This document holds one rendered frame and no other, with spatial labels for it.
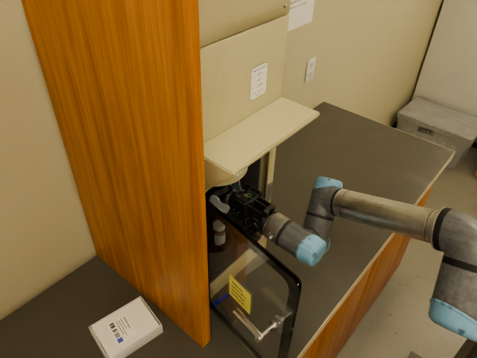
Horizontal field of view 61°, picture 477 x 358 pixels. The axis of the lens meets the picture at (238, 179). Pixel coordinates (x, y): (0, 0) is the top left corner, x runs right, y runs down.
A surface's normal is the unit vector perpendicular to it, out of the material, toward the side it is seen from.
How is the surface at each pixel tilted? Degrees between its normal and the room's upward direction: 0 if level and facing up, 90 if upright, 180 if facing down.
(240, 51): 90
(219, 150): 0
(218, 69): 90
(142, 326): 0
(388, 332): 0
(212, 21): 90
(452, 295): 59
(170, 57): 90
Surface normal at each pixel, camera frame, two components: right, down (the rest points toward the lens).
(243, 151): 0.03, -0.77
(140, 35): -0.65, 0.47
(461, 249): -0.79, -0.28
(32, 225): 0.76, 0.43
